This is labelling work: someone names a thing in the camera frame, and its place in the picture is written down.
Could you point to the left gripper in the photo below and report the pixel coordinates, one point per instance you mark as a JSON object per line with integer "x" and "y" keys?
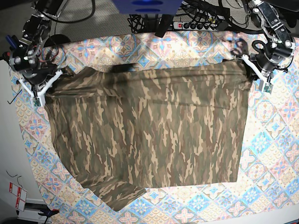
{"x": 266, "y": 64}

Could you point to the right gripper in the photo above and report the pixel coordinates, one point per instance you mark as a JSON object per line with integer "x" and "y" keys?
{"x": 37, "y": 73}

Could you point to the camouflage T-shirt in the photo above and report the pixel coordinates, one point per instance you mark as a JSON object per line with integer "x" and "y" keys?
{"x": 120, "y": 133}

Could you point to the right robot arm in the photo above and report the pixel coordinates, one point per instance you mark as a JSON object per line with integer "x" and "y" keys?
{"x": 33, "y": 54}

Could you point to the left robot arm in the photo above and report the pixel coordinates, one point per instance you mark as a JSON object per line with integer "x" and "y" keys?
{"x": 279, "y": 46}

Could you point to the black allen key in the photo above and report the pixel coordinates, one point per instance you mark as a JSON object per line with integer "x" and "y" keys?
{"x": 11, "y": 101}

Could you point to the red black table clamp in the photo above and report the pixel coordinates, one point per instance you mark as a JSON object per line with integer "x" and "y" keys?
{"x": 6, "y": 56}

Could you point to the black round base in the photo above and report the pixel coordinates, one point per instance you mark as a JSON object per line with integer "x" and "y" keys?
{"x": 57, "y": 39}

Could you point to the blue table clamp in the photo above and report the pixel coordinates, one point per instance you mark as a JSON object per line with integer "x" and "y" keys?
{"x": 13, "y": 41}

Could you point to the white power strip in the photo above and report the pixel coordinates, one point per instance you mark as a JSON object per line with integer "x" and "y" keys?
{"x": 194, "y": 26}

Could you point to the red white label tag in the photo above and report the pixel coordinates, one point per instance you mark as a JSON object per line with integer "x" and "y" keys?
{"x": 19, "y": 196}

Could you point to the patterned tile tablecloth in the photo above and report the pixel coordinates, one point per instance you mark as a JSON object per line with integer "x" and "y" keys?
{"x": 268, "y": 177}

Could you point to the black blue bottom clamp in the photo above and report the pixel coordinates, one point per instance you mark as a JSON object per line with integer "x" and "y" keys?
{"x": 47, "y": 213}

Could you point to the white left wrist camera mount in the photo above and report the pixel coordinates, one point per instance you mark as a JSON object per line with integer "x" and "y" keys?
{"x": 265, "y": 82}

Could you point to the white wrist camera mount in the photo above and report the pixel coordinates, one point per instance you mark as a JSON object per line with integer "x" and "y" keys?
{"x": 37, "y": 92}
{"x": 265, "y": 82}

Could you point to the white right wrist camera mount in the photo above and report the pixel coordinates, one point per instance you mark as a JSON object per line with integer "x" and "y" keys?
{"x": 37, "y": 92}

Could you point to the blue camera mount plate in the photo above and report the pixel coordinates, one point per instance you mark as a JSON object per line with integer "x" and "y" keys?
{"x": 147, "y": 6}

